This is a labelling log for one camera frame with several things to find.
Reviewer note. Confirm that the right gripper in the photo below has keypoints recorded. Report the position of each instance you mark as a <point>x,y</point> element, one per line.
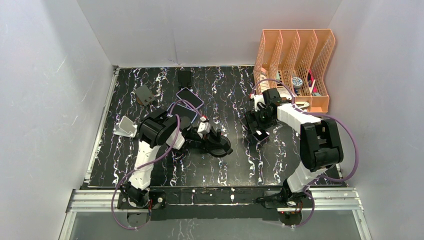
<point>249,117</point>

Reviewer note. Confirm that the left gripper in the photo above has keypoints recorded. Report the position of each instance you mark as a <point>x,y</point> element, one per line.
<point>205,142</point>

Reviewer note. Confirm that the black round base phone stand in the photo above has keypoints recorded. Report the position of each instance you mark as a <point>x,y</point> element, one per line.
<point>217,144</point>

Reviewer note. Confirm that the orange desk file organizer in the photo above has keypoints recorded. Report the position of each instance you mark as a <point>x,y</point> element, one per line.
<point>292,53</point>

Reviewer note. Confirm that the purple back magsafe phone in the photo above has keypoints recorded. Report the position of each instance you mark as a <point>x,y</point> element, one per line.
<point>261,135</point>

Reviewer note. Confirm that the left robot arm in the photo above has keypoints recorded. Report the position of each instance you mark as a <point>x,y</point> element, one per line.
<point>158,134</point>

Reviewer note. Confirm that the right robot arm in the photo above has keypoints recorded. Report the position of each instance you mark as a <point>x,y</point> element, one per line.
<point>320,146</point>

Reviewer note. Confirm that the blue case phone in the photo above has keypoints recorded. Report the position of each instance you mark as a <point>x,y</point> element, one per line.
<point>186,114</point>

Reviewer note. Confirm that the purple case phone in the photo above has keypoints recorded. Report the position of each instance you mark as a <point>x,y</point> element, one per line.
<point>188,95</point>

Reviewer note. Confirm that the black folding phone stand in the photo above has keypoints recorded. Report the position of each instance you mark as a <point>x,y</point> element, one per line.
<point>184,78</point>

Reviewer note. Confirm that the dark wooden phone stand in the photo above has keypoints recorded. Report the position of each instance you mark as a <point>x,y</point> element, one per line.
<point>144,96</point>

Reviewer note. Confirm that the silver metal phone stand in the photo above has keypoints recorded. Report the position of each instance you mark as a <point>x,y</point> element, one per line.
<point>125,128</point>

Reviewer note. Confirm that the white plastic packet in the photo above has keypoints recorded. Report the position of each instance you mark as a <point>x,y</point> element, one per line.
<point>284,93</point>

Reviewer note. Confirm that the round blue lid jar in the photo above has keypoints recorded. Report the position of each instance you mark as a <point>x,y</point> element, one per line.
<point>297,82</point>

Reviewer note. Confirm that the white flat card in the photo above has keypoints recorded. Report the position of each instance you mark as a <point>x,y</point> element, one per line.
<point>312,86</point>

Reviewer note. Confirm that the magenta notebook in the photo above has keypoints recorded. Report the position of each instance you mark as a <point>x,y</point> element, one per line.
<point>310,77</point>

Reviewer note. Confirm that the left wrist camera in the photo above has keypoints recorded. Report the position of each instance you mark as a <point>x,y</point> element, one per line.
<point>204,126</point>

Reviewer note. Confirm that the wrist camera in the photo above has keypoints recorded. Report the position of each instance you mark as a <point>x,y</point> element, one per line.
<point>204,126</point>
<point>258,100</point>

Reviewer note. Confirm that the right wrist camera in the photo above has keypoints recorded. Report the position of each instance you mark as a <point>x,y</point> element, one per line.
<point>258,100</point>

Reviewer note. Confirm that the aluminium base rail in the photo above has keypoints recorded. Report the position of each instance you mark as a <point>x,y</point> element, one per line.
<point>214,214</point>

